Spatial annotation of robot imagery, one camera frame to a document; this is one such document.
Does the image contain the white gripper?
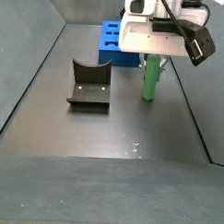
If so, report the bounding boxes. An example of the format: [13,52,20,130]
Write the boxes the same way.
[119,0,207,82]

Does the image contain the green hexagon peg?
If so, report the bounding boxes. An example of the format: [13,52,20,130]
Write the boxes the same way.
[142,54,160,100]

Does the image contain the blue shape board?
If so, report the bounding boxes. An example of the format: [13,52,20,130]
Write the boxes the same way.
[98,20,140,67]

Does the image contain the black curved holder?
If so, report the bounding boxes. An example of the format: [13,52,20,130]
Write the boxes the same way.
[66,60,112,105]

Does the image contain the black camera cable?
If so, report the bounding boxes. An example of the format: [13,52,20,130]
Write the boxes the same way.
[157,0,200,44]

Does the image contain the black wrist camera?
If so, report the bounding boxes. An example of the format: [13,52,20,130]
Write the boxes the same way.
[152,17,216,65]

